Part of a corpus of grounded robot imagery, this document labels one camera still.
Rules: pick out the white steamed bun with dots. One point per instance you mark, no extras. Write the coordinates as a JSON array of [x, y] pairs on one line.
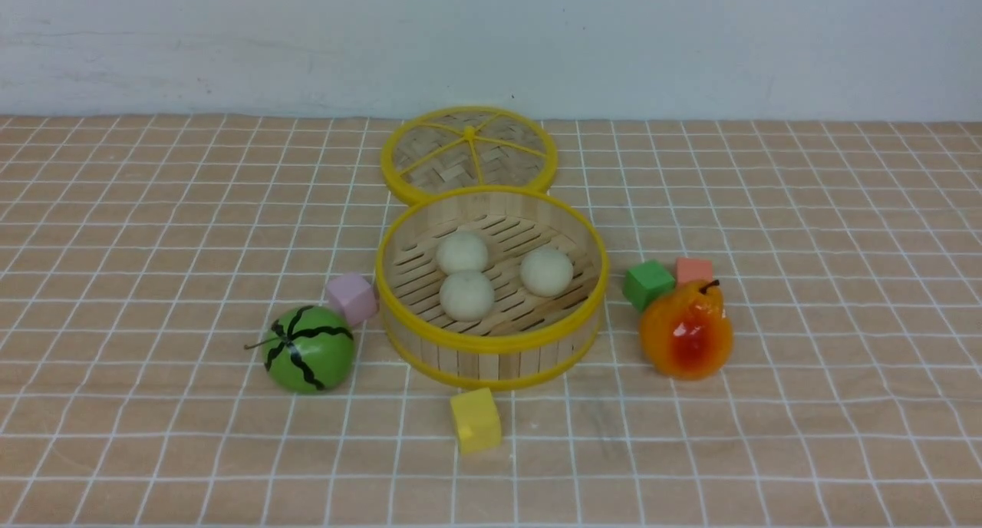
[[546, 272], [467, 296], [462, 251]]

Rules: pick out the bamboo steamer tray yellow rim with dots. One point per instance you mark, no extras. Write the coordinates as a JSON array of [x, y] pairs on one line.
[[525, 339]]

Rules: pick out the bamboo steamer lid yellow rim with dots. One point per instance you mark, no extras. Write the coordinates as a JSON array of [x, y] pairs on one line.
[[444, 150]]

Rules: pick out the pink cube block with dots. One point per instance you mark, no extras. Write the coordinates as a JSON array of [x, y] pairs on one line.
[[352, 296]]

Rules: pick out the green cube block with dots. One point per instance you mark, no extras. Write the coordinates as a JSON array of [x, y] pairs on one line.
[[646, 282]]

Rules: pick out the yellow cube block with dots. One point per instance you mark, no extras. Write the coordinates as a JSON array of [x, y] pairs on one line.
[[476, 420]]

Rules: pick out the salmon orange cube block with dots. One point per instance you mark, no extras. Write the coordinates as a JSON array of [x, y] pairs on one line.
[[689, 269]]

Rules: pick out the green toy watermelon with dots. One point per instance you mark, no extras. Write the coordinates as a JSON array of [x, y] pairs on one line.
[[309, 349]]

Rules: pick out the orange yellow toy pear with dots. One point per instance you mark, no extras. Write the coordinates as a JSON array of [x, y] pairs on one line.
[[686, 333]]

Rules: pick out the checkered beige tablecloth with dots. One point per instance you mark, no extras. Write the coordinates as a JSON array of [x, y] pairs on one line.
[[140, 254]]

